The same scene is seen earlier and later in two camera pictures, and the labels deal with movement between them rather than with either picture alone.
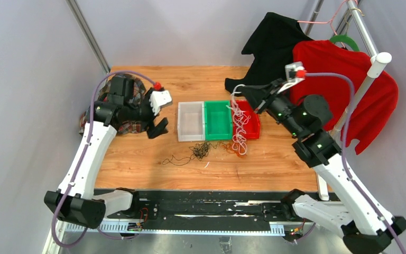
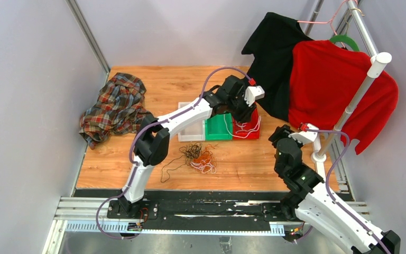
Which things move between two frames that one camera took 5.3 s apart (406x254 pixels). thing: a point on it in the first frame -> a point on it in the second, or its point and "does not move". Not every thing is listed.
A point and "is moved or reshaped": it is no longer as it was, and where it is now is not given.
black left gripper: x=159 y=129 -> x=245 y=116
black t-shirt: x=271 y=46 does not move
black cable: x=200 y=151 is moved or reshaped
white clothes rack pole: x=379 y=62 does not move
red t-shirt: x=375 y=108 does not move
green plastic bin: x=218 y=120 does not move
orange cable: x=239 y=147 -> x=206 y=161
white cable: x=241 y=117 is moved or reshaped
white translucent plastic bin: x=191 y=121 does not move
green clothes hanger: x=343 y=38 does not move
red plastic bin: x=246 y=120 does not move
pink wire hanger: x=330 y=21 does not move
